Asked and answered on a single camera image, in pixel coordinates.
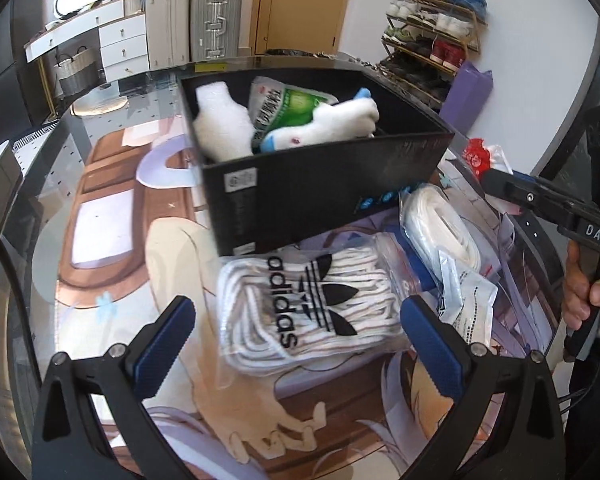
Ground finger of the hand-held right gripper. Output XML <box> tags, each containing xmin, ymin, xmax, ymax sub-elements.
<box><xmin>511</xmin><ymin>172</ymin><xmax>576</xmax><ymax>206</ymax></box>
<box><xmin>480</xmin><ymin>169</ymin><xmax>541</xmax><ymax>216</ymax></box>

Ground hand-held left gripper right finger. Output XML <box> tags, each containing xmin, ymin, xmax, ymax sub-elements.
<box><xmin>400</xmin><ymin>295</ymin><xmax>568</xmax><ymax>480</ymax></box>

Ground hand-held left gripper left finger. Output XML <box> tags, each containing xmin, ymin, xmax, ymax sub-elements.
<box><xmin>30</xmin><ymin>295</ymin><xmax>197</xmax><ymax>480</ymax></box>

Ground red and white packet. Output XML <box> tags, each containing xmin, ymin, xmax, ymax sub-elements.
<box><xmin>462</xmin><ymin>137</ymin><xmax>516</xmax><ymax>181</ymax></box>

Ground bag of laces black logo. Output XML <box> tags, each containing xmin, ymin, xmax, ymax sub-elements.
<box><xmin>215</xmin><ymin>232</ymin><xmax>421</xmax><ymax>376</ymax></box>

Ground white plush toy blue parts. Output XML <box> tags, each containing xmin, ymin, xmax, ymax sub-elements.
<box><xmin>257</xmin><ymin>87</ymin><xmax>381</xmax><ymax>153</ymax></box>

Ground black cardboard box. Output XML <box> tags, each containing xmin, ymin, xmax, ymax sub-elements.
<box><xmin>179</xmin><ymin>55</ymin><xmax>456</xmax><ymax>258</ymax></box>

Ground green medicine packet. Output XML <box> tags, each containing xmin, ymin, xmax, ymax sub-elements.
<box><xmin>247</xmin><ymin>76</ymin><xmax>338</xmax><ymax>153</ymax></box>

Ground white medicine packet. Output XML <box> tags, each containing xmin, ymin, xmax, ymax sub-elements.
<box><xmin>432</xmin><ymin>250</ymin><xmax>498</xmax><ymax>346</ymax></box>

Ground purple paper bag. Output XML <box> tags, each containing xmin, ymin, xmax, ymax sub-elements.
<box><xmin>437</xmin><ymin>60</ymin><xmax>495</xmax><ymax>133</ymax></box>

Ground printed cartoon desk mat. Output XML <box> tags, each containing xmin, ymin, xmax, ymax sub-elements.
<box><xmin>55</xmin><ymin>115</ymin><xmax>561</xmax><ymax>480</ymax></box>

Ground metal shoe rack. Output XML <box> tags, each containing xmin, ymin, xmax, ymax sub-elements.
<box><xmin>377</xmin><ymin>0</ymin><xmax>488</xmax><ymax>106</ymax></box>

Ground person's dark clothing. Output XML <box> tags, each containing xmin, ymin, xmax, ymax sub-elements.
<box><xmin>565</xmin><ymin>360</ymin><xmax>600</xmax><ymax>480</ymax></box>

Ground rows of shoes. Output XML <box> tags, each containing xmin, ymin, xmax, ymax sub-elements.
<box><xmin>377</xmin><ymin>0</ymin><xmax>488</xmax><ymax>101</ymax></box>

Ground wooden door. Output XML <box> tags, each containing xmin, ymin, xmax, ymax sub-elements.
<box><xmin>252</xmin><ymin>0</ymin><xmax>358</xmax><ymax>58</ymax></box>

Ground woven basket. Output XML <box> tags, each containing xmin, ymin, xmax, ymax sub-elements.
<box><xmin>54</xmin><ymin>46</ymin><xmax>103</xmax><ymax>96</ymax></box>

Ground dark grey fridge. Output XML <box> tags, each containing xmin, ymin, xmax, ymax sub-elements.
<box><xmin>0</xmin><ymin>55</ymin><xmax>36</xmax><ymax>136</ymax></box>

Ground white dresser with drawers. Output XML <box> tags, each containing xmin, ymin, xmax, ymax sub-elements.
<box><xmin>24</xmin><ymin>0</ymin><xmax>151</xmax><ymax>83</ymax></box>

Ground white suitcase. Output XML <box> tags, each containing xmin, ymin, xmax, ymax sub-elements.
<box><xmin>145</xmin><ymin>0</ymin><xmax>192</xmax><ymax>68</ymax></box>

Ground silver suitcase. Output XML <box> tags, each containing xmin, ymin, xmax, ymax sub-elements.
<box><xmin>189</xmin><ymin>0</ymin><xmax>244</xmax><ymax>61</ymax></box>

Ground clear bag of white rope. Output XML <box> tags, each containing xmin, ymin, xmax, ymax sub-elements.
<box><xmin>400</xmin><ymin>182</ymin><xmax>501</xmax><ymax>286</ymax></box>

